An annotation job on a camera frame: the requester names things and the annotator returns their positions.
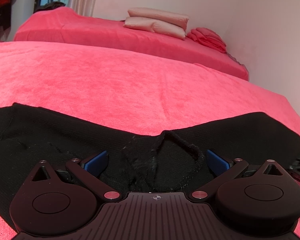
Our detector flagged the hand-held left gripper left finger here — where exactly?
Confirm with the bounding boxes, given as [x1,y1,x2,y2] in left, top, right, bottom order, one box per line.
[27,151,123,202]

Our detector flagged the folded pink blanket stack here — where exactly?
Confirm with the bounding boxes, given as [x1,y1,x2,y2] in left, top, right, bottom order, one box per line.
[187,27,227,54]

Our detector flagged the pink covered bed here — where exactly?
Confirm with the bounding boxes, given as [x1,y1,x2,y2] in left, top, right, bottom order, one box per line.
[13,6,250,82]

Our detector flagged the dark cloth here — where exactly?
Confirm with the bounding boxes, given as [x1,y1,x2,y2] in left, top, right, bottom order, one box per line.
[34,1,67,13]

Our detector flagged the pink fleece blanket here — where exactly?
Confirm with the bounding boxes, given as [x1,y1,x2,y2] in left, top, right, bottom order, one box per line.
[0,41,300,240]

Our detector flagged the pale pink pillow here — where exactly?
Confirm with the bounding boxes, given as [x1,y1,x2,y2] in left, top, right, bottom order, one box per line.
[123,17,186,40]
[127,7,190,29]

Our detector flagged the black knit pants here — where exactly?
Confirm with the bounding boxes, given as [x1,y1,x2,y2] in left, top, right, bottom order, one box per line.
[0,102,300,220]

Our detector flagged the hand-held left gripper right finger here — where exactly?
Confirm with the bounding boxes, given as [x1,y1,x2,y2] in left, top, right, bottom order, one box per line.
[189,149,287,202]

